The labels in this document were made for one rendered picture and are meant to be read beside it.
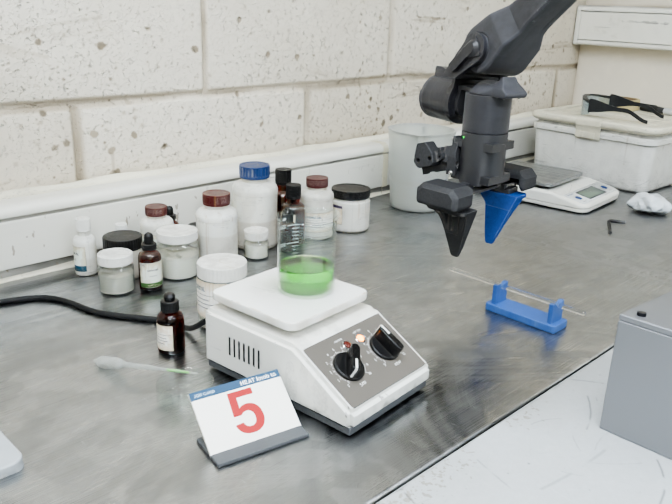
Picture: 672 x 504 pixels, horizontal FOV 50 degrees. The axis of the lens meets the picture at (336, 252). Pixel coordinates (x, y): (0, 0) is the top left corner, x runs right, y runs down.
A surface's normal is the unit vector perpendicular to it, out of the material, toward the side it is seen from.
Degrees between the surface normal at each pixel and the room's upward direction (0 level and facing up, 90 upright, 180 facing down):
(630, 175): 94
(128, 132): 90
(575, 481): 0
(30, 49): 90
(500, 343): 0
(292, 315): 0
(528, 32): 127
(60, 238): 90
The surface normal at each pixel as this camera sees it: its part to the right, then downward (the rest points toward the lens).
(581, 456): 0.04, -0.94
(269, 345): -0.65, 0.23
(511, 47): 0.35, 0.82
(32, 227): 0.70, 0.26
